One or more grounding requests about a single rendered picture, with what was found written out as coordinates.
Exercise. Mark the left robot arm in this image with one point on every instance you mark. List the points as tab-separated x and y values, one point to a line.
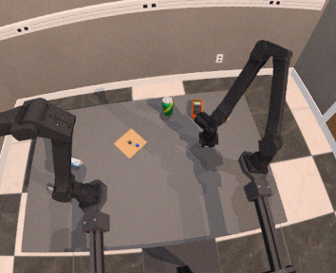
36	122

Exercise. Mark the green and yellow can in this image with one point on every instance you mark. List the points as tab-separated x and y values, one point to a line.
167	106

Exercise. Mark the orange flat mat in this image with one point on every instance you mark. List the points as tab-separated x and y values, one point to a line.
130	149

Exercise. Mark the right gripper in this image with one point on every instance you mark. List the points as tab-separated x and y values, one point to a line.
208	141

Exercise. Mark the orange digital multimeter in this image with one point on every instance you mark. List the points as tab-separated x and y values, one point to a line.
196	107

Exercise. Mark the small white and blue box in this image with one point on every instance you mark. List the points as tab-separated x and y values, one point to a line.
76	162

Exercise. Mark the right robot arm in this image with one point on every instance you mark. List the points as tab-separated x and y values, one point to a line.
272	141

